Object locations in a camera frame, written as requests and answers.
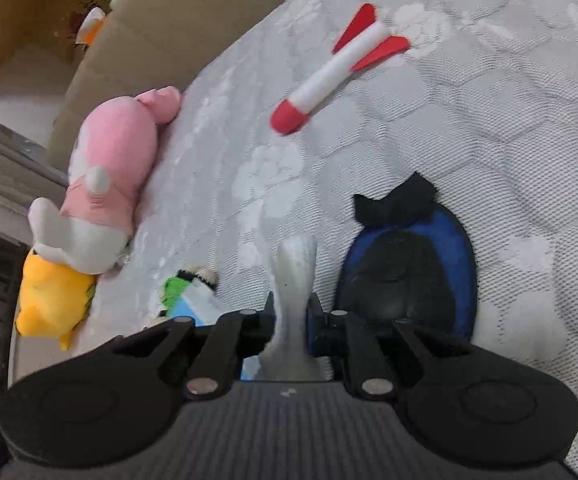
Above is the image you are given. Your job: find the beige bed frame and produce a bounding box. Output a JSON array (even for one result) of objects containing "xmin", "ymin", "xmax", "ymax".
[{"xmin": 44, "ymin": 0, "xmax": 342, "ymax": 173}]

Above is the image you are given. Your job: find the pink white plush toy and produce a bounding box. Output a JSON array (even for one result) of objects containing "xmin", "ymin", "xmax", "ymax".
[{"xmin": 27, "ymin": 85, "xmax": 184, "ymax": 276}]

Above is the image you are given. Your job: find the yellow plush toy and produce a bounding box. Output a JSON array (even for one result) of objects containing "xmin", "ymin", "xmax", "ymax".
[{"xmin": 15, "ymin": 248, "xmax": 96, "ymax": 351}]

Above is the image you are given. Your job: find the grey wooden cabinet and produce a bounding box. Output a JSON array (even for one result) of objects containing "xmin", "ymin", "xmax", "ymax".
[{"xmin": 0, "ymin": 105, "xmax": 70, "ymax": 226}]

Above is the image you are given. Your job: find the blue black plush toy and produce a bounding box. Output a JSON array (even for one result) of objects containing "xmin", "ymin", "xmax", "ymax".
[{"xmin": 331, "ymin": 172, "xmax": 478, "ymax": 347}]

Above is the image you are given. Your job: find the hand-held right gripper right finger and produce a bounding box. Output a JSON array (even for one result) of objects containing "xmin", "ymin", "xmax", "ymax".
[{"xmin": 306, "ymin": 293, "xmax": 471, "ymax": 402}]

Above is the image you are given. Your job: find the red white foam rocket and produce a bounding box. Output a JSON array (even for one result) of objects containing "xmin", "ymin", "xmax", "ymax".
[{"xmin": 270, "ymin": 3, "xmax": 412, "ymax": 136}]

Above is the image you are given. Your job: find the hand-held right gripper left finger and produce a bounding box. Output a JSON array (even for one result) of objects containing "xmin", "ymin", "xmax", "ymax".
[{"xmin": 114, "ymin": 292, "xmax": 276, "ymax": 402}]

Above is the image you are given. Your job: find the green blue white plush toy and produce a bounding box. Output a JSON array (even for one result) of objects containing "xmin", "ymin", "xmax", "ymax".
[{"xmin": 156, "ymin": 264, "xmax": 264, "ymax": 382}]

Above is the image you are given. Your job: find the white grey soft toy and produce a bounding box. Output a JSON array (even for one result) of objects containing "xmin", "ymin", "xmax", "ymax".
[{"xmin": 258, "ymin": 234, "xmax": 318, "ymax": 382}]

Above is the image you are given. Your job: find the orange white object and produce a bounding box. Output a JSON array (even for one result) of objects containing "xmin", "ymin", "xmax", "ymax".
[{"xmin": 73, "ymin": 7, "xmax": 108, "ymax": 52}]

